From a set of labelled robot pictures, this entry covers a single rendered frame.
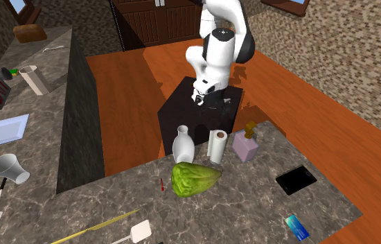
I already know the pink soap dispenser bottle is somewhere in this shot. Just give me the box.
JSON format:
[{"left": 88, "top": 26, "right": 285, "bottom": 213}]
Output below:
[{"left": 231, "top": 121, "right": 260, "bottom": 164}]

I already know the beige cylinder cup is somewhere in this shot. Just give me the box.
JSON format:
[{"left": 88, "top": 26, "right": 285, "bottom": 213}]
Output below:
[{"left": 18, "top": 64, "right": 51, "bottom": 96}]

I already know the black robot stand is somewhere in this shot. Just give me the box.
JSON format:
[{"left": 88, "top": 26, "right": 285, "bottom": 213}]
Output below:
[{"left": 157, "top": 76, "right": 245, "bottom": 157}]

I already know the long yellow knife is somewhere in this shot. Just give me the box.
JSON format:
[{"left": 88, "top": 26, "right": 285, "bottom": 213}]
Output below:
[{"left": 49, "top": 209, "right": 142, "bottom": 244}]

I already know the pale blue square plate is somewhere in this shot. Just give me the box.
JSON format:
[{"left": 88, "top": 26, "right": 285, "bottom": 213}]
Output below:
[{"left": 0, "top": 114, "right": 30, "bottom": 152}]

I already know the grey metal cup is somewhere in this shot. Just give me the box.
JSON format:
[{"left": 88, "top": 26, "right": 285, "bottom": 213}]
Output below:
[{"left": 0, "top": 153, "right": 31, "bottom": 185}]

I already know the silver cutlery piece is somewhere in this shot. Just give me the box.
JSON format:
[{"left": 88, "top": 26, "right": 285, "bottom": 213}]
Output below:
[{"left": 42, "top": 44, "right": 66, "bottom": 53}]

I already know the green lettuce head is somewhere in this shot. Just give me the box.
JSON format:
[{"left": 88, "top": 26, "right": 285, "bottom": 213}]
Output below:
[{"left": 171, "top": 162, "right": 223, "bottom": 198}]

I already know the dark brown wooden cabinet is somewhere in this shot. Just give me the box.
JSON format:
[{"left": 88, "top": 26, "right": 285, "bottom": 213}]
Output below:
[{"left": 109, "top": 0, "right": 206, "bottom": 52}]

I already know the white vase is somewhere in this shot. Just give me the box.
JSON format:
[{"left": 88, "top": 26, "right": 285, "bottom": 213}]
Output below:
[{"left": 172, "top": 125, "right": 196, "bottom": 164}]

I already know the black tablet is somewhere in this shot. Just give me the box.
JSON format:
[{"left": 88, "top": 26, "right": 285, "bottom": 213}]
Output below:
[{"left": 275, "top": 164, "right": 318, "bottom": 196}]

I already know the brown bread loaf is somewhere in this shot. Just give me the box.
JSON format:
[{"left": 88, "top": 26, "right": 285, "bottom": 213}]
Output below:
[{"left": 12, "top": 23, "right": 48, "bottom": 44}]

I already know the brown framed window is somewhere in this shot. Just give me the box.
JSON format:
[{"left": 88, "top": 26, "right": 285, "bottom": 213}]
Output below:
[
  {"left": 2, "top": 0, "right": 42, "bottom": 26},
  {"left": 260, "top": 0, "right": 312, "bottom": 18}
]

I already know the white paper towel roll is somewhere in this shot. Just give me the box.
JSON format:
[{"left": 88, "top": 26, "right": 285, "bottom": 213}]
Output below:
[{"left": 206, "top": 129, "right": 229, "bottom": 166}]

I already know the blue card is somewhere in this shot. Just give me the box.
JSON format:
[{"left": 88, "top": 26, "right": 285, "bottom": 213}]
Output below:
[{"left": 284, "top": 214, "right": 311, "bottom": 242}]

